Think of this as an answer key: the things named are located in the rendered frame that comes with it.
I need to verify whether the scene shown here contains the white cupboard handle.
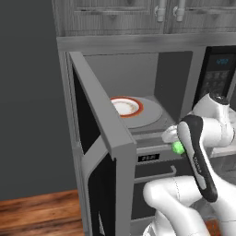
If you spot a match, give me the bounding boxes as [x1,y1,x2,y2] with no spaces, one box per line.
[154,0,167,23]
[172,0,186,23]

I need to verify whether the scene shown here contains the grey microwave oven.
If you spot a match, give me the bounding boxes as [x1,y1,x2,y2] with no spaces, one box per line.
[56,32,236,162]

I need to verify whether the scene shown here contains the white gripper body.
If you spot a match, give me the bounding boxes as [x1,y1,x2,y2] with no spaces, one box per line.
[161,124,181,144]

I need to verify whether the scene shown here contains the grey microwave turntable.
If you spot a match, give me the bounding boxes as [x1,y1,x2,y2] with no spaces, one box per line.
[124,96,164,130]

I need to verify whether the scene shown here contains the orange rimmed white plate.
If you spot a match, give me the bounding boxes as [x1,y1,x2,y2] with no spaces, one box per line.
[109,96,145,119]

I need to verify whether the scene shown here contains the grey microwave door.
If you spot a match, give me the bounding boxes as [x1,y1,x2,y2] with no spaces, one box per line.
[67,51,138,236]

